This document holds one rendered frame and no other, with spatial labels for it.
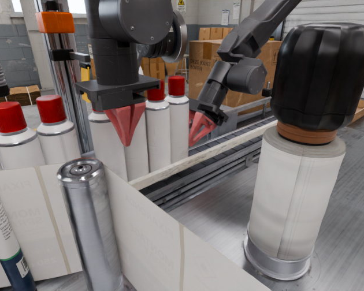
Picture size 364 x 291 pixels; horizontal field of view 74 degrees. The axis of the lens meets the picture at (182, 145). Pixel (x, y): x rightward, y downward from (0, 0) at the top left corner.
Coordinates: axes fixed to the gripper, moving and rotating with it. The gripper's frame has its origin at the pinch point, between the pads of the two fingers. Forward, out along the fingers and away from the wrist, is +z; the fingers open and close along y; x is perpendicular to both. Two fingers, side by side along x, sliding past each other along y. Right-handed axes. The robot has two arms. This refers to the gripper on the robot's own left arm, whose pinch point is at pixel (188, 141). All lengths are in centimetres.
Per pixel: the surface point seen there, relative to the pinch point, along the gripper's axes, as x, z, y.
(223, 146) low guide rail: 7.4, -2.9, 4.3
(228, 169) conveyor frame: 13.4, 1.4, 4.9
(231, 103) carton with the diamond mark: 32.1, -22.0, -17.8
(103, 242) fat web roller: -26.9, 13.6, 20.3
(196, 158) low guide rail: 0.3, 2.7, 4.1
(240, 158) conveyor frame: 15.9, -2.6, 5.0
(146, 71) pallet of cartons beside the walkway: 164, -80, -290
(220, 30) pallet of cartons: 218, -194, -243
